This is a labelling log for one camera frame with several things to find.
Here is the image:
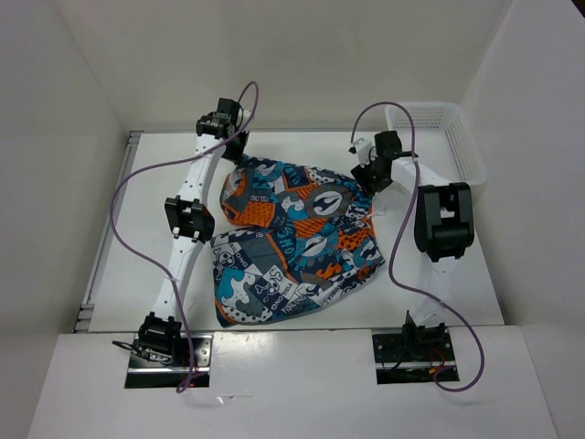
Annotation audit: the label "colourful patterned shorts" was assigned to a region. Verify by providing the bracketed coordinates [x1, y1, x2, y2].
[210, 155, 385, 327]

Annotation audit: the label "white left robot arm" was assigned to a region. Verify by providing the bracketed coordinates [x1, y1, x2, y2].
[134, 98, 250, 366]

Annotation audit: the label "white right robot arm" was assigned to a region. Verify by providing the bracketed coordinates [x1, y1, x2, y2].
[349, 131, 474, 364]

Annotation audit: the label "white plastic basket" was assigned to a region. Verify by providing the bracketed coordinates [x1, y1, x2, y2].
[385, 102, 487, 188]

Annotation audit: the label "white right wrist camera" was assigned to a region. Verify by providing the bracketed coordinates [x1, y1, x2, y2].
[348, 138, 377, 167]

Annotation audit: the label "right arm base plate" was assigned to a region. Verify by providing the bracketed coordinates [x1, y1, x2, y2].
[372, 333, 460, 385]

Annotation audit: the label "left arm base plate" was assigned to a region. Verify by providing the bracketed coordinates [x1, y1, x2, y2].
[124, 334, 213, 390]

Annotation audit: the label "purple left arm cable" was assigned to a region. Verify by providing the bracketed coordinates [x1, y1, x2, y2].
[111, 80, 263, 394]

